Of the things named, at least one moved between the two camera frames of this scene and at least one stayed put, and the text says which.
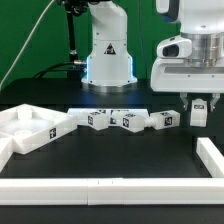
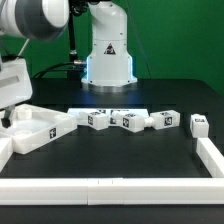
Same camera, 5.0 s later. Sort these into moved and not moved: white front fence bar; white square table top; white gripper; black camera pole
Moved: white gripper
Not moved: white square table top; white front fence bar; black camera pole
